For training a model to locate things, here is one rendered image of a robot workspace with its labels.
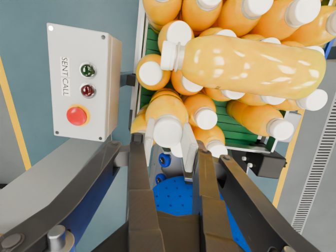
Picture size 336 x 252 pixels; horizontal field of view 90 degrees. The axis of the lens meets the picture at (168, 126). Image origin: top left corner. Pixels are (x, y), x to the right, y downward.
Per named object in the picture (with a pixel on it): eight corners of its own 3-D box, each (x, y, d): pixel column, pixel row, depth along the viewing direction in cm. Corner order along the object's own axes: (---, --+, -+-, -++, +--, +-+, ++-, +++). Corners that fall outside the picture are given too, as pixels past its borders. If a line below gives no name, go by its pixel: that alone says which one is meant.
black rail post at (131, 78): (131, 83, 50) (125, 86, 42) (132, 73, 49) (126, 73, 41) (139, 84, 50) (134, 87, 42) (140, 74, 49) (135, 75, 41)
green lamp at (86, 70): (82, 76, 30) (78, 76, 29) (82, 63, 29) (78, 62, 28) (94, 78, 30) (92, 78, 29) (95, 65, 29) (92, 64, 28)
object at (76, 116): (69, 122, 33) (66, 124, 31) (68, 104, 31) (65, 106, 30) (88, 125, 33) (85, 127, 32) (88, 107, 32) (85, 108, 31)
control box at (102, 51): (78, 120, 43) (52, 136, 33) (76, 33, 37) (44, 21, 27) (117, 126, 44) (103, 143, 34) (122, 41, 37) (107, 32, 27)
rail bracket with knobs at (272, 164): (236, 158, 59) (250, 176, 49) (242, 139, 57) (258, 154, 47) (262, 162, 59) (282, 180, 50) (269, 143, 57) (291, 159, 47)
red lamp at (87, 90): (82, 95, 31) (79, 96, 30) (82, 83, 30) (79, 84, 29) (94, 97, 31) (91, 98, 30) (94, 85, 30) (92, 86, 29)
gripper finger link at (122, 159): (139, 170, 14) (103, 166, 14) (145, 145, 19) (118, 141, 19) (141, 155, 14) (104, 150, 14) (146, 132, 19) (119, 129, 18)
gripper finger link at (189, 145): (190, 144, 15) (198, 145, 15) (184, 122, 22) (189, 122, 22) (184, 172, 16) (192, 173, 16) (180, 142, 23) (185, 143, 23)
